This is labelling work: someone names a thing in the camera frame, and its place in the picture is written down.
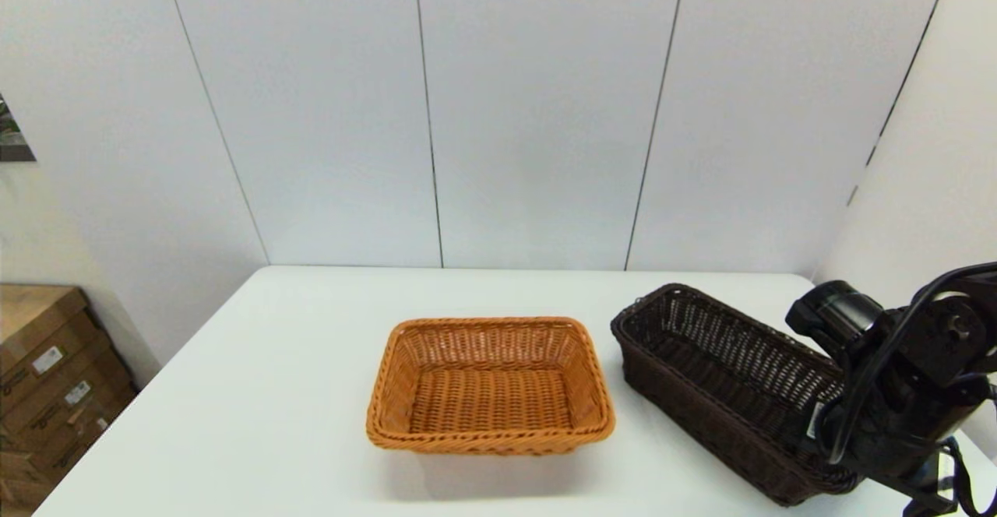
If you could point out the dark framed wall picture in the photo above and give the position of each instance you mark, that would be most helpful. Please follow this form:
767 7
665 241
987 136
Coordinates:
9 139

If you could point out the dark brown wicker basket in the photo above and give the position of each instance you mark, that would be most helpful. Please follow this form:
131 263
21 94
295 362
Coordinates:
716 385

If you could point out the brown cardboard box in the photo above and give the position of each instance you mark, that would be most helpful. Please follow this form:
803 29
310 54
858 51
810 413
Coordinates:
31 482
54 400
78 435
39 322

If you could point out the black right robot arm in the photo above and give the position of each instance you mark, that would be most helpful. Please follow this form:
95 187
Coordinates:
942 346

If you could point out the orange wicker basket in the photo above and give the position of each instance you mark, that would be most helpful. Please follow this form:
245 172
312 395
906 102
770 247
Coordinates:
491 392

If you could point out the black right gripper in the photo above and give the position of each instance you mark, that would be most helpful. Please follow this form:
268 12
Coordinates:
896 447

